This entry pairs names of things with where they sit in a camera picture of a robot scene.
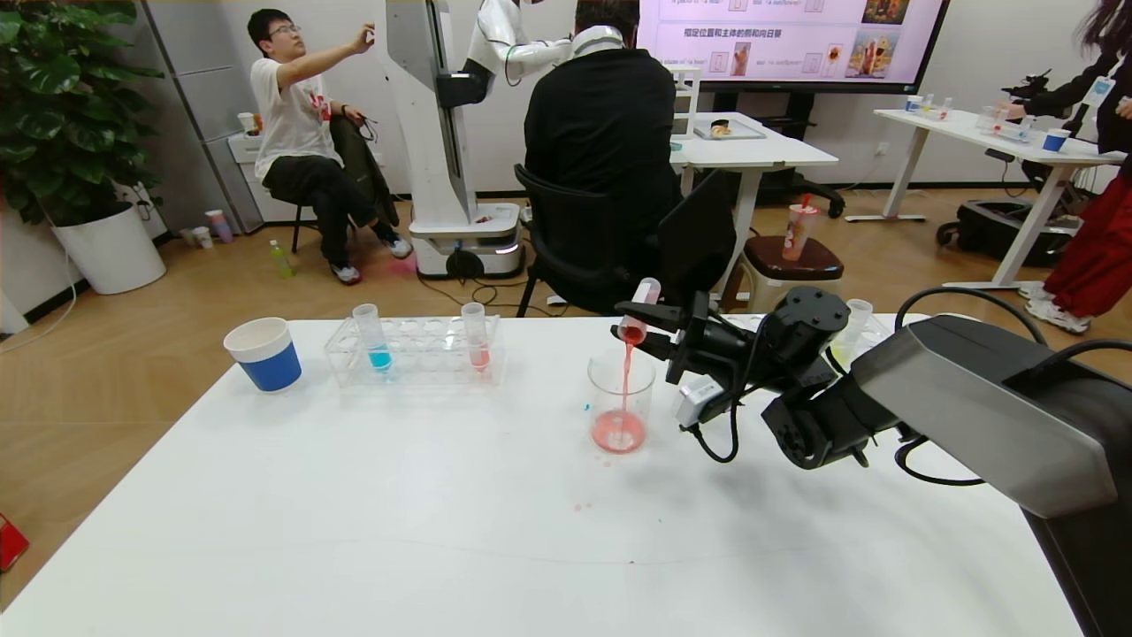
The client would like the white drawer box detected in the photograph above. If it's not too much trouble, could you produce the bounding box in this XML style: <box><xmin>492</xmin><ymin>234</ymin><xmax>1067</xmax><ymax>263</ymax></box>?
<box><xmin>672</xmin><ymin>65</ymin><xmax>701</xmax><ymax>140</ymax></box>

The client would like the person in black sweater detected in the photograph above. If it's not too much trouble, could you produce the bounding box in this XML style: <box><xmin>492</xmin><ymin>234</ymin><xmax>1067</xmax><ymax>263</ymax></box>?
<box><xmin>524</xmin><ymin>0</ymin><xmax>735</xmax><ymax>315</ymax></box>

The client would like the blue pigment test tube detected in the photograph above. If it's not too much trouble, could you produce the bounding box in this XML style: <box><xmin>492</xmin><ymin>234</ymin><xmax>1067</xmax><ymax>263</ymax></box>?
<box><xmin>352</xmin><ymin>303</ymin><xmax>394</xmax><ymax>373</ymax></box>

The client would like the white plant pot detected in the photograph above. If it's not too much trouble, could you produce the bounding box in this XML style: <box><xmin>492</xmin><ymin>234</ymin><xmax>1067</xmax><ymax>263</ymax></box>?
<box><xmin>53</xmin><ymin>205</ymin><xmax>167</xmax><ymax>295</ymax></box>

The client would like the large display screen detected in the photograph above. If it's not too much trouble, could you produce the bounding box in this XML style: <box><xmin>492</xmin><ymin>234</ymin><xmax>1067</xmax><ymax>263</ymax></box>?
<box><xmin>635</xmin><ymin>0</ymin><xmax>950</xmax><ymax>96</ymax></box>

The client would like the low white cabinet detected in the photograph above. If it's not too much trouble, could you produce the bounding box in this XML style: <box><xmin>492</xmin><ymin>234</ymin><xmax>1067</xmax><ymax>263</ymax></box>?
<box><xmin>228</xmin><ymin>133</ymin><xmax>302</xmax><ymax>222</ymax></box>

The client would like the red pigment test tube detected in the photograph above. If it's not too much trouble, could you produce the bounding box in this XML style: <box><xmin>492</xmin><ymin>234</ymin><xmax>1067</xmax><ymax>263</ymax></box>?
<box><xmin>616</xmin><ymin>277</ymin><xmax>662</xmax><ymax>346</ymax></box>

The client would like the black screen stand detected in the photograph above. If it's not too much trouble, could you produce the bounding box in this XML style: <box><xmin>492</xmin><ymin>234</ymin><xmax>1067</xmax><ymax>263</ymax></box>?
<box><xmin>703</xmin><ymin>93</ymin><xmax>845</xmax><ymax>220</ymax></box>

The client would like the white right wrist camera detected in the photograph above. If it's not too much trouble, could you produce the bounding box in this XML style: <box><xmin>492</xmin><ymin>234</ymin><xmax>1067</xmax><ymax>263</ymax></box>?
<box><xmin>675</xmin><ymin>375</ymin><xmax>728</xmax><ymax>430</ymax></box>

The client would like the red flat box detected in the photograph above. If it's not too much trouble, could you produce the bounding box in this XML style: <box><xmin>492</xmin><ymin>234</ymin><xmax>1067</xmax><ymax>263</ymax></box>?
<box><xmin>0</xmin><ymin>513</ymin><xmax>32</xmax><ymax>572</ymax></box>

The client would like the pink drink cup with straw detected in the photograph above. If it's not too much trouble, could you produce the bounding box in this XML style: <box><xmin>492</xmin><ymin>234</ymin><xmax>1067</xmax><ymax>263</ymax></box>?
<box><xmin>782</xmin><ymin>195</ymin><xmax>820</xmax><ymax>263</ymax></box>

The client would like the clear plastic tube rack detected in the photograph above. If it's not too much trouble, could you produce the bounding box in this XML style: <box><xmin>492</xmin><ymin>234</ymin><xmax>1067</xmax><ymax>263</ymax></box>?
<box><xmin>734</xmin><ymin>311</ymin><xmax>894</xmax><ymax>372</ymax></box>
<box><xmin>324</xmin><ymin>315</ymin><xmax>501</xmax><ymax>388</ymax></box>

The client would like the yellow pigment test tube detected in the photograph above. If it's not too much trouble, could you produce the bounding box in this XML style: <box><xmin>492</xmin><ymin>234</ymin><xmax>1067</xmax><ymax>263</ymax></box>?
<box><xmin>831</xmin><ymin>299</ymin><xmax>875</xmax><ymax>368</ymax></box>

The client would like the brown topped plastic stool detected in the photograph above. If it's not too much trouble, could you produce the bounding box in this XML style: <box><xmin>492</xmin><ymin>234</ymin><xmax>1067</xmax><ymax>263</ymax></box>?
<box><xmin>738</xmin><ymin>235</ymin><xmax>844</xmax><ymax>312</ymax></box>

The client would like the grey desk tray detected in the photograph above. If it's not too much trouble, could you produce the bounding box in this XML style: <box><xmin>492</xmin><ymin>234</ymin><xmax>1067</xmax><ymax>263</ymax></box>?
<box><xmin>694</xmin><ymin>118</ymin><xmax>767</xmax><ymax>142</ymax></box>

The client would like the black office chair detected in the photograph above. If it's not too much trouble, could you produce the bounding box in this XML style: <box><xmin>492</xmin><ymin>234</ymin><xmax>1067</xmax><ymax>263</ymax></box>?
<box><xmin>513</xmin><ymin>164</ymin><xmax>737</xmax><ymax>318</ymax></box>

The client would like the pink pigment test tube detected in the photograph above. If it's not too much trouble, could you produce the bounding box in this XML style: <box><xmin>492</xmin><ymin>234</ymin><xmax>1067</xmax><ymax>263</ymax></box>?
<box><xmin>460</xmin><ymin>302</ymin><xmax>492</xmax><ymax>372</ymax></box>

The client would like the person in white t-shirt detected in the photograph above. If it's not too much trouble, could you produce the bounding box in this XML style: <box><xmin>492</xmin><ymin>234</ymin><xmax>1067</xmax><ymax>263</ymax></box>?
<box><xmin>248</xmin><ymin>9</ymin><xmax>414</xmax><ymax>286</ymax></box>

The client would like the person in red trousers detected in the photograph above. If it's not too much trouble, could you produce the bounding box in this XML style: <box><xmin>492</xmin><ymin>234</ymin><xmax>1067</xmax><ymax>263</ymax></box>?
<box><xmin>999</xmin><ymin>0</ymin><xmax>1132</xmax><ymax>334</ymax></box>

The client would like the dark jacket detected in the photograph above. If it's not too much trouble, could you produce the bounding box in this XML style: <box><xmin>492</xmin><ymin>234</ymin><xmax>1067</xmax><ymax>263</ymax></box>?
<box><xmin>329</xmin><ymin>115</ymin><xmax>401</xmax><ymax>226</ymax></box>

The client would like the blue white paper cup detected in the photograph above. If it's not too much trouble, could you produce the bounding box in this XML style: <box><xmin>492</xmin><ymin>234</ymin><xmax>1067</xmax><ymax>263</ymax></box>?
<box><xmin>223</xmin><ymin>317</ymin><xmax>303</xmax><ymax>393</ymax></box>

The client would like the white desk with tray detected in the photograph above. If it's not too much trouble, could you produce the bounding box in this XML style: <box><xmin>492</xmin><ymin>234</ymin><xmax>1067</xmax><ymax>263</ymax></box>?
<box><xmin>668</xmin><ymin>111</ymin><xmax>838</xmax><ymax>284</ymax></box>

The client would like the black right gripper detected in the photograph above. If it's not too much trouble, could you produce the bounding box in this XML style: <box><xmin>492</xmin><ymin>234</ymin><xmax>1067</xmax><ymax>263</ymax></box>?
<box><xmin>610</xmin><ymin>290</ymin><xmax>755</xmax><ymax>385</ymax></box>

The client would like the tall grey cabinet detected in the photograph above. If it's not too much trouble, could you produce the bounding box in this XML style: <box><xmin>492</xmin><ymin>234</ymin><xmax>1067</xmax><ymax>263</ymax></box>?
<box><xmin>141</xmin><ymin>0</ymin><xmax>266</xmax><ymax>236</ymax></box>

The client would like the clear glass beaker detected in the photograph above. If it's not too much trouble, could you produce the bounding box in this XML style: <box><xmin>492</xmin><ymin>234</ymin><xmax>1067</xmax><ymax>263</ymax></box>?
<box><xmin>587</xmin><ymin>349</ymin><xmax>656</xmax><ymax>455</ymax></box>

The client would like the green leafy plant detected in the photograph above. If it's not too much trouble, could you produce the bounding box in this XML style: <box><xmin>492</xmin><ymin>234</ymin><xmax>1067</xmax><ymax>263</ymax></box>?
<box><xmin>0</xmin><ymin>0</ymin><xmax>166</xmax><ymax>226</ymax></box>

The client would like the long white lab desk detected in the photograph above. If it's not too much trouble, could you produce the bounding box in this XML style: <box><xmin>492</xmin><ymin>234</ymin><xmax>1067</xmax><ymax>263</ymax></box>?
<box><xmin>845</xmin><ymin>108</ymin><xmax>1128</xmax><ymax>291</ymax></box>

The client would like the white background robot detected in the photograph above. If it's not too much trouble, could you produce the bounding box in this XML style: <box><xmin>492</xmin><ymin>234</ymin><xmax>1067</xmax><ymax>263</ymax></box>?
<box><xmin>380</xmin><ymin>0</ymin><xmax>620</xmax><ymax>282</ymax></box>

